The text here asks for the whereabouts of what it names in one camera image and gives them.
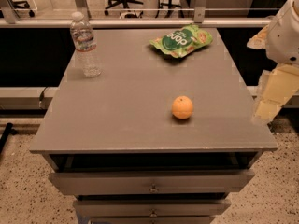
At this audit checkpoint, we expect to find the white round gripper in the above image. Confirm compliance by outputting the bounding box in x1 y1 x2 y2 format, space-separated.
247 0 299 124

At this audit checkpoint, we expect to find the clear plastic water bottle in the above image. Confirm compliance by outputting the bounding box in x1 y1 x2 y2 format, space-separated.
70 11 101 77

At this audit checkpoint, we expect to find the green snack bag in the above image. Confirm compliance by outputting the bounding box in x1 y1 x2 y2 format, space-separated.
150 24 213 58

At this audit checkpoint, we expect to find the orange fruit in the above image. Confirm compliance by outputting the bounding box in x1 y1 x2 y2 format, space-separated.
171 96 193 119

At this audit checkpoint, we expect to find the upper grey drawer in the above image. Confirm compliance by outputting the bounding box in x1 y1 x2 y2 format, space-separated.
50 170 255 196

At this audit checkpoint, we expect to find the grey drawer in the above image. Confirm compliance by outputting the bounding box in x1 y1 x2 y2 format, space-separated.
50 170 255 196
74 199 231 217

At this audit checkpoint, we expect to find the lower grey drawer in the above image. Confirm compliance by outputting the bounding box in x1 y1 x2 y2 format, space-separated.
74 199 231 217

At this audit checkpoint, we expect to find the grey drawer cabinet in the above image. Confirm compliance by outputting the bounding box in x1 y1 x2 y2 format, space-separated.
31 29 277 224

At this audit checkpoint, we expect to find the black chair base left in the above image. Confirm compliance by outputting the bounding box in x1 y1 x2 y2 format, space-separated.
0 0 35 18

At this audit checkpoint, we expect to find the black pole on floor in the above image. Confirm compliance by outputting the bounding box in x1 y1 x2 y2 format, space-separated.
0 122 13 154

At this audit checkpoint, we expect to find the metal guard rail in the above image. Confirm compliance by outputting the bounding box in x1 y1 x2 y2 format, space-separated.
0 0 285 29

